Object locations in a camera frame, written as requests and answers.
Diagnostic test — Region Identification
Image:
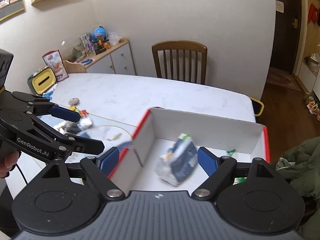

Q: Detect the black yellow trash bin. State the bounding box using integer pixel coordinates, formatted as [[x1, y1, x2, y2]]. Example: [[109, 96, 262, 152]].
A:
[[249, 97, 264, 118]]

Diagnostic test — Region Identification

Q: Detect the yellow green tissue box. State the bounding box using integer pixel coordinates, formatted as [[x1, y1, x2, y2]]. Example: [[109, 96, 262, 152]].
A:
[[27, 67, 56, 95]]

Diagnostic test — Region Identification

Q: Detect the red white snack bag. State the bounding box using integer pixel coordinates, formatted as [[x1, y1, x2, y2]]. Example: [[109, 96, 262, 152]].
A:
[[42, 50, 68, 82]]

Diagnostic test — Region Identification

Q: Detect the red dragon toy figure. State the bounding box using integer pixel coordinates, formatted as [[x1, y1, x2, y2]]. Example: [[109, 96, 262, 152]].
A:
[[80, 109, 89, 117]]

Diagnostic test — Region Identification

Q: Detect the blue globe toy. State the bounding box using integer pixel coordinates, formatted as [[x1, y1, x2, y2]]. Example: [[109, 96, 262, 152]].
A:
[[92, 26, 107, 41]]

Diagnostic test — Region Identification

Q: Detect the white wooden cabinet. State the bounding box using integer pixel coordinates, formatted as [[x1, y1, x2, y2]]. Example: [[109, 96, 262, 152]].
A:
[[62, 37, 137, 76]]

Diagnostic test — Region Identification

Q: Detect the person's left hand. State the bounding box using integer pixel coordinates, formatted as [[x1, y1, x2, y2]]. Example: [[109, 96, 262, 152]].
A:
[[0, 151, 21, 179]]

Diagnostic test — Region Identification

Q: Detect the green cartoon plush keychain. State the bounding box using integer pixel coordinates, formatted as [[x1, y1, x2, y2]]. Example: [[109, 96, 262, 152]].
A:
[[226, 149, 246, 185]]

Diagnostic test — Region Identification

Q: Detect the white beads plastic bag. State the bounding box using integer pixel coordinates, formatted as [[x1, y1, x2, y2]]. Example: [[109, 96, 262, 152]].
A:
[[76, 116, 93, 131]]

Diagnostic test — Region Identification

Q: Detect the blue patterned table mat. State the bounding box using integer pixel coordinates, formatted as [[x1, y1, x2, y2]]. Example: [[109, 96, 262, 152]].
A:
[[15, 100, 136, 181]]

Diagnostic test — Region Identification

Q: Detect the olive green jacket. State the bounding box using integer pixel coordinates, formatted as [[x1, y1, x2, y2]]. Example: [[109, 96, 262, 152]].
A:
[[274, 136, 320, 230]]

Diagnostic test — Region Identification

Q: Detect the white wardrobe cabinet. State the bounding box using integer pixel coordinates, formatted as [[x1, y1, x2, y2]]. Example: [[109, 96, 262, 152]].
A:
[[293, 0, 319, 97]]

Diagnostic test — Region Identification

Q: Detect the blue rubber glove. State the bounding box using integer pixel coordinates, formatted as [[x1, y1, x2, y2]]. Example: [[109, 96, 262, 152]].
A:
[[42, 90, 54, 100]]

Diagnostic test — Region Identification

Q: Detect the red white cardboard box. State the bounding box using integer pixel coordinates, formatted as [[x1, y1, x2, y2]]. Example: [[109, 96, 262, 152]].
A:
[[108, 107, 270, 193]]

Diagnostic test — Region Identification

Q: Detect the black beads plastic bag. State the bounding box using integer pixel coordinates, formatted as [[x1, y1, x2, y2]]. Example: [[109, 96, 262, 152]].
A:
[[61, 121, 81, 134]]

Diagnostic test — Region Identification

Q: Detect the small wooden child chair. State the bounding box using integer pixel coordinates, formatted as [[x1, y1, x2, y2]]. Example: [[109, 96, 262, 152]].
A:
[[63, 60, 87, 74]]

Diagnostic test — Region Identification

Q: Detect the brown wooden chair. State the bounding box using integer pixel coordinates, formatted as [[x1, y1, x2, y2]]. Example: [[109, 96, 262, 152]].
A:
[[151, 40, 208, 85]]

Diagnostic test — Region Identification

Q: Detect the blue white tissue pack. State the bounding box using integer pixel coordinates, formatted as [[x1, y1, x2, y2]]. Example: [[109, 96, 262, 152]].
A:
[[155, 133, 198, 187]]

